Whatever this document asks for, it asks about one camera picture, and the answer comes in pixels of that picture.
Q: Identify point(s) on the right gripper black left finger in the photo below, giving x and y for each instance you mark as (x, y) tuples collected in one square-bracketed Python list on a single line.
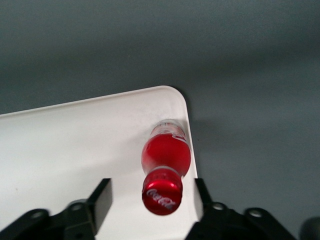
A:
[(85, 217)]

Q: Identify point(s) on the white plastic tray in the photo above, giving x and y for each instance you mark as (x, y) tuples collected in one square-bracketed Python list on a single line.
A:
[(62, 140)]

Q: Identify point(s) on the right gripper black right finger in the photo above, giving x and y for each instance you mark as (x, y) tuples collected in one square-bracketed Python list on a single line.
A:
[(217, 222)]

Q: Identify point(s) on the red coke bottle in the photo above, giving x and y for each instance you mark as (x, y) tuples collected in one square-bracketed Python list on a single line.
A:
[(165, 155)]

